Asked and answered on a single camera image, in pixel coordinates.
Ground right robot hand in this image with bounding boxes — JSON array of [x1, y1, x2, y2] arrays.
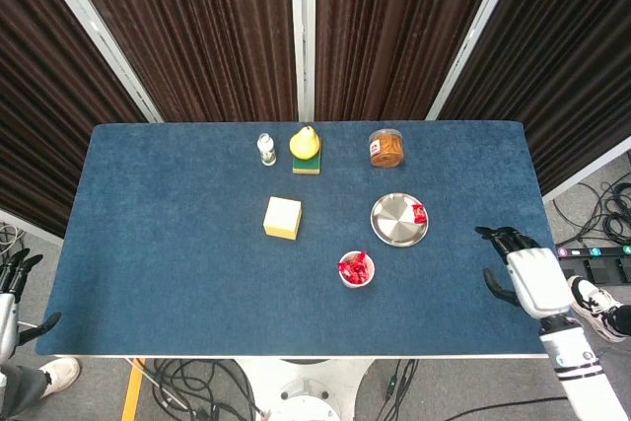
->
[[474, 226, 573, 319]]

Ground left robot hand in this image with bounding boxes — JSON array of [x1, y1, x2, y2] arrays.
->
[[0, 247, 63, 364]]

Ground round metal plate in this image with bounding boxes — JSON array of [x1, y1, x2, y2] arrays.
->
[[370, 192, 430, 247]]

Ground white paper cup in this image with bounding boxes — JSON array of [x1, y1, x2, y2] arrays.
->
[[337, 250, 376, 290]]

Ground white black sneaker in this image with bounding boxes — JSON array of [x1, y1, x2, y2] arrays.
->
[[566, 275, 631, 343]]

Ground black foot pedal box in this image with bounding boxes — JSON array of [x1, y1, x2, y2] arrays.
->
[[561, 256, 631, 287]]

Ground grey trouser leg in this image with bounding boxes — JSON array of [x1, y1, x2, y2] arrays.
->
[[0, 364, 53, 421]]

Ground beige shoe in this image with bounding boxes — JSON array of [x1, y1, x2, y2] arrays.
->
[[37, 356, 82, 399]]

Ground yellow floor tape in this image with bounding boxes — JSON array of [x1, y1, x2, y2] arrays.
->
[[120, 359, 148, 421]]

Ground blue table mat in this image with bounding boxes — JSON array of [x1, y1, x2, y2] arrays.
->
[[35, 120, 582, 357]]

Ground clear jar of orange snacks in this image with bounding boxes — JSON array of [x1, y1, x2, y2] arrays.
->
[[368, 128, 406, 169]]

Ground brown folding screen panel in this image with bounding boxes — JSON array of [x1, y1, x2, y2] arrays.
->
[[426, 0, 631, 203], [303, 0, 519, 121], [0, 0, 164, 240], [27, 0, 305, 124]]

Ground green yellow sponge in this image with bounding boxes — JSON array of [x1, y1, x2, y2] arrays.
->
[[292, 137, 322, 175]]

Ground yellow cube with white top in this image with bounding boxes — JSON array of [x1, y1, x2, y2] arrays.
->
[[262, 195, 303, 242]]

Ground yellow pear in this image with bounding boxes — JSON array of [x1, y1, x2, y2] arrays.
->
[[288, 124, 321, 161]]

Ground small white drink bottle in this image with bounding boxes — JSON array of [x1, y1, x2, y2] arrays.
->
[[256, 132, 278, 168]]

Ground grey cables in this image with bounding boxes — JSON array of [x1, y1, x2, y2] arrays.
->
[[0, 223, 24, 257]]

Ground coiled black cables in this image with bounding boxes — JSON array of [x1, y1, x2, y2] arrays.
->
[[554, 178, 631, 245]]

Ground black cable with inline switch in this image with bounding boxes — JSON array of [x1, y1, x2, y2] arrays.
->
[[382, 359, 420, 421]]

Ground black cable bundle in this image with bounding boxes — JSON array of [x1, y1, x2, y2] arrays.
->
[[145, 359, 265, 421]]

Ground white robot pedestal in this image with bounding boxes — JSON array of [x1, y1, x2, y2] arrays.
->
[[236, 358, 374, 421]]

